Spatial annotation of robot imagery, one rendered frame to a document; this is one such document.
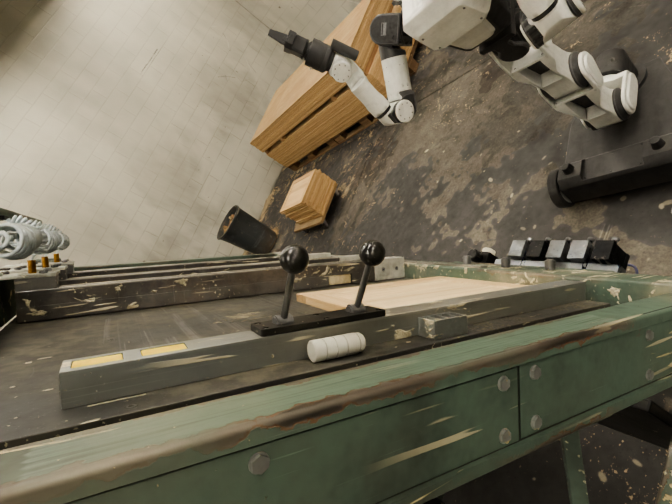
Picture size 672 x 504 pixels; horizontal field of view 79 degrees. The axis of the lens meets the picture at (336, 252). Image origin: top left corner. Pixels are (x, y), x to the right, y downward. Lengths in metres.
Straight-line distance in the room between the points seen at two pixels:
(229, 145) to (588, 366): 6.54
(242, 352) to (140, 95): 6.35
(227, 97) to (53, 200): 2.92
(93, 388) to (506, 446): 0.43
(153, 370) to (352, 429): 0.27
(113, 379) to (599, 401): 0.55
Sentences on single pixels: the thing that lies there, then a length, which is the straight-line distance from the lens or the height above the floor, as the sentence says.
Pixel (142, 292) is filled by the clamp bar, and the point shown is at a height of 1.61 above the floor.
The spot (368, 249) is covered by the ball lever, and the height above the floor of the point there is 1.46.
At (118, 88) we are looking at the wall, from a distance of 6.78.
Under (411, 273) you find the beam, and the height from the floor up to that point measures 0.89.
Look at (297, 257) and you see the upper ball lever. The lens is 0.51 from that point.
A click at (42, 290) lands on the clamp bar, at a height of 1.80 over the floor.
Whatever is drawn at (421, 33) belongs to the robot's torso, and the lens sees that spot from 1.49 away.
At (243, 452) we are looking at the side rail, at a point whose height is 1.61.
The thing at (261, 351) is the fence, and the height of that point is 1.52.
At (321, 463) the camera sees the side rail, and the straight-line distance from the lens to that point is 0.34.
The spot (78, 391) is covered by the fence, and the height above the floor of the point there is 1.69.
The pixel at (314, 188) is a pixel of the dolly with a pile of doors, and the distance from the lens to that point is 4.28.
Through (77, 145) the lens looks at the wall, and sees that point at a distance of 6.40.
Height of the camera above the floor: 1.74
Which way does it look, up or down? 26 degrees down
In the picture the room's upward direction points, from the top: 59 degrees counter-clockwise
